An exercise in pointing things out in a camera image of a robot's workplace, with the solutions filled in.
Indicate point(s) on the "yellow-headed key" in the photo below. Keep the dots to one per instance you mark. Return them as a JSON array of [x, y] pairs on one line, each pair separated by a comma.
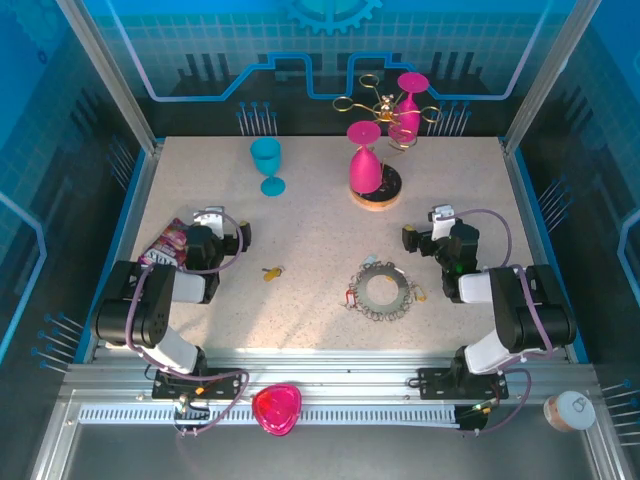
[[272, 274]]

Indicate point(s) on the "blue key tag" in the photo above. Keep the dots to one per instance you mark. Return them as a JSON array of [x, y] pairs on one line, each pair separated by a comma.
[[369, 260]]

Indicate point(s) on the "yellow key tag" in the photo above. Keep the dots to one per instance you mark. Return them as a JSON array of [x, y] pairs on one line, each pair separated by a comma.
[[420, 295]]

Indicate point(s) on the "metal disc keyring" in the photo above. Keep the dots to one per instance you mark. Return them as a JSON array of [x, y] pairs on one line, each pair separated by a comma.
[[364, 290]]

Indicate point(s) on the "red key tag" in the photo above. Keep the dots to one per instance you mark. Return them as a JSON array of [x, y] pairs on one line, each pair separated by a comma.
[[350, 297]]

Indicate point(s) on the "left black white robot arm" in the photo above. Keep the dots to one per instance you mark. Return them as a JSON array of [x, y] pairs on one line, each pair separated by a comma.
[[155, 305]]

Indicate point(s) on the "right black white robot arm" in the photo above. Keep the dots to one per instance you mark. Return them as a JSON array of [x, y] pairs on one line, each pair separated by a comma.
[[520, 310]]

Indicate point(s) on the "purple candy bag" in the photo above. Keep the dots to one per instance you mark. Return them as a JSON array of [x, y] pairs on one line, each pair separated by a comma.
[[165, 245]]

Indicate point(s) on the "round black wooden rack base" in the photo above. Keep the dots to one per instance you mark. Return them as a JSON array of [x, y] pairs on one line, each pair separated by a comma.
[[391, 192]]

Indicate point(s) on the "teal plastic goblet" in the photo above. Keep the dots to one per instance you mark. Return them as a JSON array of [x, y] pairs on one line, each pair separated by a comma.
[[265, 155]]

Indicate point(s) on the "pink plastic goblet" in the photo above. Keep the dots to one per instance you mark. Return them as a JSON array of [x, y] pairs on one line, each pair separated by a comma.
[[364, 170], [407, 112]]

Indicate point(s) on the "pink heart-shaped container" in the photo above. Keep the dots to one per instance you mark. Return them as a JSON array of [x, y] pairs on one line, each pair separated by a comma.
[[275, 407]]

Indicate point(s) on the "white-lidded copper jar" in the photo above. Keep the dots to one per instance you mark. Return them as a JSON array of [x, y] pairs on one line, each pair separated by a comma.
[[575, 410]]

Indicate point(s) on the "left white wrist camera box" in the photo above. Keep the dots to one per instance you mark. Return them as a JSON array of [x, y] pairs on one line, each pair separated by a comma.
[[212, 220]]

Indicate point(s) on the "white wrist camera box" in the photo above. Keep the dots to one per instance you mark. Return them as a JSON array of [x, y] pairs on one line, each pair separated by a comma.
[[442, 225], [212, 220]]

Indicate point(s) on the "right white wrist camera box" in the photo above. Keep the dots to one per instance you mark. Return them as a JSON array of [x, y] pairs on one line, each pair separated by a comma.
[[442, 225]]

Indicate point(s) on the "aluminium side rail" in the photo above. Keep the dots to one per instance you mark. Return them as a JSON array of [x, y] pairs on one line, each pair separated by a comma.
[[137, 205], [525, 200]]

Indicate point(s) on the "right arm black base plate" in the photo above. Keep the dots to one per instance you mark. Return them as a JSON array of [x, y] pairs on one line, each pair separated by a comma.
[[430, 382]]

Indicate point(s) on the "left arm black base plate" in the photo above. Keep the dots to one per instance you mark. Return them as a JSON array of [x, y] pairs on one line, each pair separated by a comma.
[[165, 387]]

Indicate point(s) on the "aluminium front rail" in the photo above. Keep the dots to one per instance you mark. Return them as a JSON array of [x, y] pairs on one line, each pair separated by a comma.
[[325, 372]]

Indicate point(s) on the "aluminium corner post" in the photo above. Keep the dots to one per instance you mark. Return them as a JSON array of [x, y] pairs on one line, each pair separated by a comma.
[[117, 85], [542, 85]]

